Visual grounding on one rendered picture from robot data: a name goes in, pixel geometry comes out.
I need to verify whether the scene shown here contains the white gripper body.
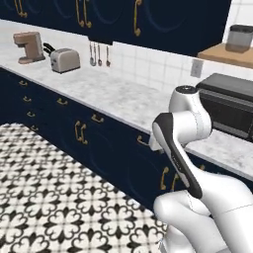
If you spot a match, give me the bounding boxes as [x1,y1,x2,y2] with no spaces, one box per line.
[148,133,165,154]

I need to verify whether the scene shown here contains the silver toaster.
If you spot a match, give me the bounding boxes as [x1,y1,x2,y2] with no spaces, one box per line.
[49,47,81,74]

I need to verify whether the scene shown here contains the navy base cupboards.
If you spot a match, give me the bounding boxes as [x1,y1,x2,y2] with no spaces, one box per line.
[0,67,253,212]

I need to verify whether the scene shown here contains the black microwave oven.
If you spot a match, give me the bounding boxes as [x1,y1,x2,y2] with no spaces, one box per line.
[195,72,253,143]

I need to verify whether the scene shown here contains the silver hanging utensil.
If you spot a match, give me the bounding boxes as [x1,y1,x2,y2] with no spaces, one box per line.
[96,42,104,67]
[105,44,112,68]

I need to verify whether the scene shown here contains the silver hanging spoon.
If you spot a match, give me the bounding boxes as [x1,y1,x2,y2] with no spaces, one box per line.
[89,41,97,67]

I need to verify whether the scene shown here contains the wooden shelf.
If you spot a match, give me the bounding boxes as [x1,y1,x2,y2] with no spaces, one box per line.
[197,42,253,70]

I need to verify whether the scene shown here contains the grey canister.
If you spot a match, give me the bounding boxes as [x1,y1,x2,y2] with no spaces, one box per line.
[224,24,253,54]

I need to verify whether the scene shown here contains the black tool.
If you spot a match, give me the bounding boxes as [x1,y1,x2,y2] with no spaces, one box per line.
[42,42,56,55]

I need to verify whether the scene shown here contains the brown coffee machine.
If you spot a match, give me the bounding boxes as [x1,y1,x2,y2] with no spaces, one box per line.
[13,31,46,65]

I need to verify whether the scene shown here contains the gold drawer handle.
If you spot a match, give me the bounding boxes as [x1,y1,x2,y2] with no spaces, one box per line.
[136,134,151,147]

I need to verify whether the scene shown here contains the gold door handle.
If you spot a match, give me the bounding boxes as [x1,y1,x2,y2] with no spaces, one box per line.
[170,173,181,193]
[159,166,170,191]

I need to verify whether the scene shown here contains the grey wall outlet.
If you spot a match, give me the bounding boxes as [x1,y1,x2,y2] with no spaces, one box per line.
[190,58,205,79]

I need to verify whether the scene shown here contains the navy wall cupboards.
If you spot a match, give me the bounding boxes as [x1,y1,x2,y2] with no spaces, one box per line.
[0,0,233,57]

